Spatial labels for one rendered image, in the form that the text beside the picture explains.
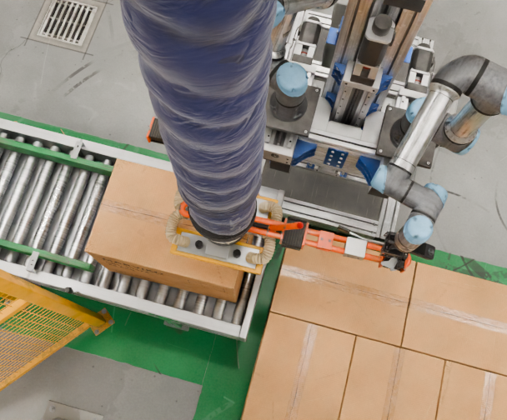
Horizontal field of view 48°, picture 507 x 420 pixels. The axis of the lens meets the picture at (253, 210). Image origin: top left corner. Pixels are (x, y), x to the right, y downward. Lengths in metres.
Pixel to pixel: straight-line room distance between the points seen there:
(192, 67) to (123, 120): 2.67
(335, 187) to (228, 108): 2.14
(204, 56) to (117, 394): 2.51
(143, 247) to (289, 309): 0.74
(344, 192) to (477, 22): 1.56
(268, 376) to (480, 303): 1.01
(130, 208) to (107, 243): 0.16
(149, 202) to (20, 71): 1.80
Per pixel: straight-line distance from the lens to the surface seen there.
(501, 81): 1.78
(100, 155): 2.81
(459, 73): 1.77
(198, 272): 2.18
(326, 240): 1.94
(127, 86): 3.62
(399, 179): 1.70
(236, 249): 2.02
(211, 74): 0.87
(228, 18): 0.77
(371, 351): 2.61
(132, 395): 3.14
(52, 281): 2.67
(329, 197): 3.06
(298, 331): 2.56
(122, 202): 2.30
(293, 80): 2.11
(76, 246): 2.72
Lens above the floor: 3.09
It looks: 73 degrees down
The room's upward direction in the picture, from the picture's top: 2 degrees clockwise
